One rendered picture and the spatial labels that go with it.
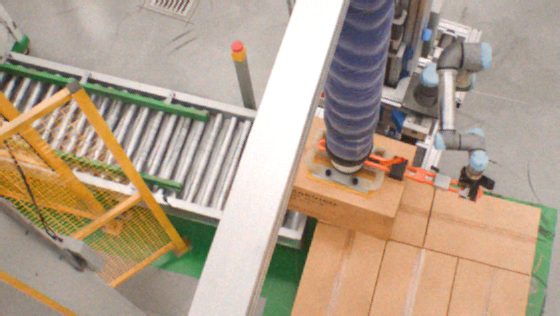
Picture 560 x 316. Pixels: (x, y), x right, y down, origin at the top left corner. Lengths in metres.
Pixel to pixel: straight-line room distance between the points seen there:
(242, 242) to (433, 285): 2.66
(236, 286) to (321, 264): 2.60
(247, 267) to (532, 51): 4.18
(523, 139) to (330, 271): 1.76
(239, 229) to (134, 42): 4.05
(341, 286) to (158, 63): 2.22
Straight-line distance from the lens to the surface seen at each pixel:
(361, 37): 2.30
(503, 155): 4.83
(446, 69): 3.13
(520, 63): 5.19
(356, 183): 3.42
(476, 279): 3.95
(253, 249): 1.31
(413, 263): 3.91
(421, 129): 3.70
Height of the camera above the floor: 4.30
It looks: 65 degrees down
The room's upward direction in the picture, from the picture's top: 3 degrees counter-clockwise
